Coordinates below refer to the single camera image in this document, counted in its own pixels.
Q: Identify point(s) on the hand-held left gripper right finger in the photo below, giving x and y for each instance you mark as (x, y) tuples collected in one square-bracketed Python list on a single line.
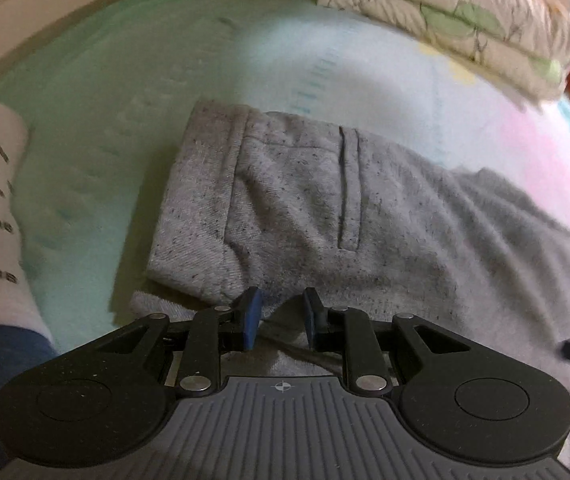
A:
[(309, 315)]

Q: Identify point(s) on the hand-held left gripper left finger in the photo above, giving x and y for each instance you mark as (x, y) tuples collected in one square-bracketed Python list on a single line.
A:
[(250, 317)]

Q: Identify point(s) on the grey pants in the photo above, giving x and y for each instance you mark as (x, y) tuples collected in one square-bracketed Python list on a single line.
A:
[(395, 220)]

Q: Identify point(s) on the wooden bed frame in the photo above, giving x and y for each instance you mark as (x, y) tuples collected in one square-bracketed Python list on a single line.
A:
[(40, 5)]

